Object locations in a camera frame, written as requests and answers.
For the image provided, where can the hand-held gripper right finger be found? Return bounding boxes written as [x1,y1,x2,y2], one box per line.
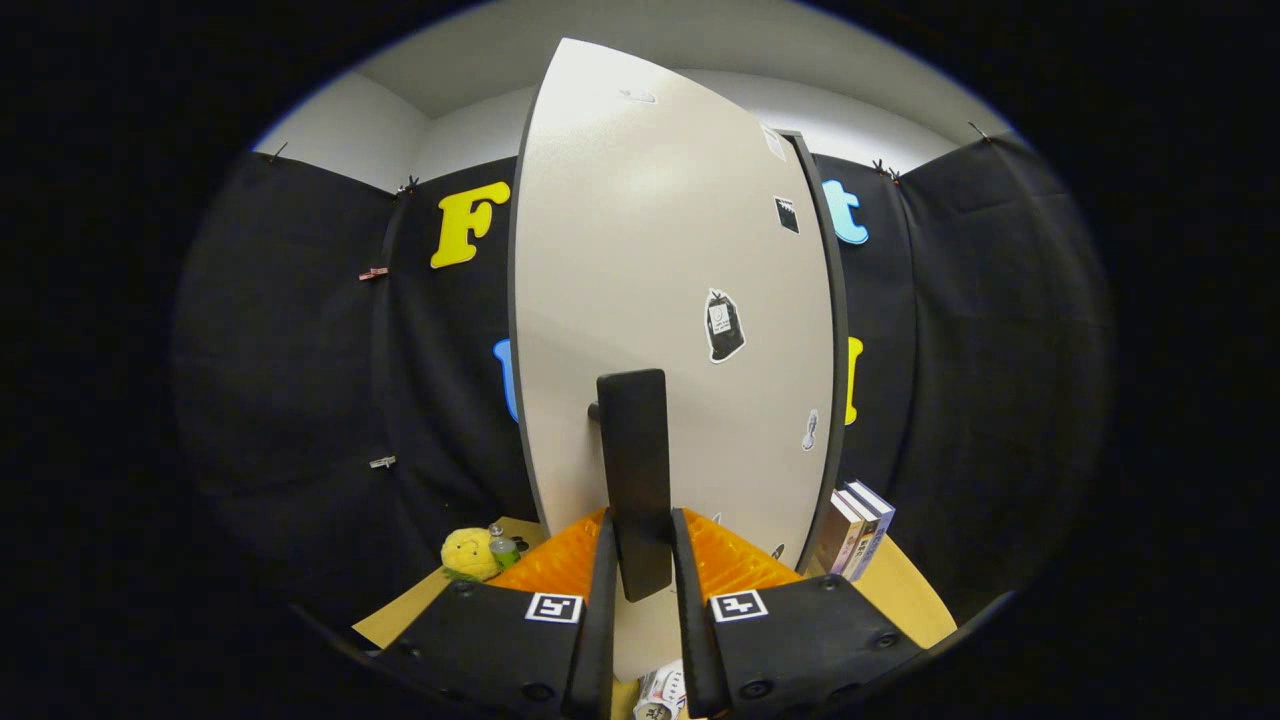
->
[670,506,926,719]

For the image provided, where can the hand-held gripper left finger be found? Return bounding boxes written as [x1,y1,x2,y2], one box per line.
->
[375,506,619,719]

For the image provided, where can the white canvas shoe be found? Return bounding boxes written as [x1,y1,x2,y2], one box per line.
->
[632,658,691,720]

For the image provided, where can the black door handle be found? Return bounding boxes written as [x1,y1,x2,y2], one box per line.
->
[588,368,673,603]

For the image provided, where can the grey shoe cabinet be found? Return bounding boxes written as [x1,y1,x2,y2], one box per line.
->
[780,128,851,576]

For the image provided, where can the beige shoe cabinet door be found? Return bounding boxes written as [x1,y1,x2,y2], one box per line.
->
[508,38,836,681]

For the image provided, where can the yellow pineapple plush toy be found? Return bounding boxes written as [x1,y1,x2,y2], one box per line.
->
[441,528,503,583]

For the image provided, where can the black backdrop cloth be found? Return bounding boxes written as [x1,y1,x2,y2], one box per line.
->
[170,135,1116,641]

